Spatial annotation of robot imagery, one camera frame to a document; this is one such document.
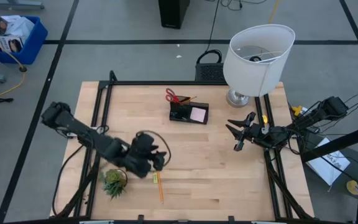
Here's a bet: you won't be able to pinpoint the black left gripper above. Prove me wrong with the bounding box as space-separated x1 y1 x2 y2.
124 132 167 179

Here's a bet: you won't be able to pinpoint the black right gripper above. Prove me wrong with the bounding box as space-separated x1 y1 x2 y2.
225 112 288 152

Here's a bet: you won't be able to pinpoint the pink sticky note pad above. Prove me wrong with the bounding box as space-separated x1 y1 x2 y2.
190 107 207 123

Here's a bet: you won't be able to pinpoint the red handled scissors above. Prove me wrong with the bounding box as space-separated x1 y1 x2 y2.
165 88 183 106

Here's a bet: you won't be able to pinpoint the black mesh desk organizer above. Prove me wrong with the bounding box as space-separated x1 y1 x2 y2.
168 95 210 125

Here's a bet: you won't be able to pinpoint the potted succulent plant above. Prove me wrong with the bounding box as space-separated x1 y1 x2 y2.
100 168 129 200

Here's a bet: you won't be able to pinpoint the white table lamp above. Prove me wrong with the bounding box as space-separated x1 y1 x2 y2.
223 24 296 109

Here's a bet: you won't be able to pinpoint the black mesh computer box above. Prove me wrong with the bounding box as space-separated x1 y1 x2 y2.
195 62 227 83

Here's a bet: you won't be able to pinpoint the white printed paper sheet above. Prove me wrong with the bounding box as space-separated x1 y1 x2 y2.
306 136 351 187

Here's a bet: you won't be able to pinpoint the black metal stand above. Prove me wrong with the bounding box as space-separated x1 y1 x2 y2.
300 120 358 224

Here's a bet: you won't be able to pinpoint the yellow round disc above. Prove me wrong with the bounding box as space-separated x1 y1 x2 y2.
346 178 358 197

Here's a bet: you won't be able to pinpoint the black computer tower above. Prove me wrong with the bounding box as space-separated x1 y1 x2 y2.
158 0 191 30

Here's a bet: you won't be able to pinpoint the blue plastic bin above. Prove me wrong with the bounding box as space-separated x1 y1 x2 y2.
0 15 48 65

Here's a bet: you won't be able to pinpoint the printed cardboard carton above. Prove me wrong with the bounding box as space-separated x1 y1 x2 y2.
0 34 24 54

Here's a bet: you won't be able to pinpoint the white plastic bag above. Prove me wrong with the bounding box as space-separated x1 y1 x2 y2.
0 14 35 40

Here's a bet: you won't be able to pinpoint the left wrist camera housing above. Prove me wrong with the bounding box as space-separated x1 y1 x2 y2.
131 133 155 158

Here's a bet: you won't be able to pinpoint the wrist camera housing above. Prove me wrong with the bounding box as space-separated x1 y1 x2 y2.
258 126 284 146
131 133 155 158

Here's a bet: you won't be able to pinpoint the right wrist camera housing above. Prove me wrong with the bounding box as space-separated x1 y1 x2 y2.
258 126 284 146

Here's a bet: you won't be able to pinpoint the black aluminium table frame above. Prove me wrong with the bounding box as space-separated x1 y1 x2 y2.
50 70 315 224

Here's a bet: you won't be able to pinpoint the black hanging cable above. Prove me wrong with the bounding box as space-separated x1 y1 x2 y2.
196 0 224 65

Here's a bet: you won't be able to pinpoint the yellow hanging cord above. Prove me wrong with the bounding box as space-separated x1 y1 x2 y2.
268 0 282 25

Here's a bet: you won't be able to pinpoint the yellow cable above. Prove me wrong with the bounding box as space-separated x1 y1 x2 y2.
0 27 27 103

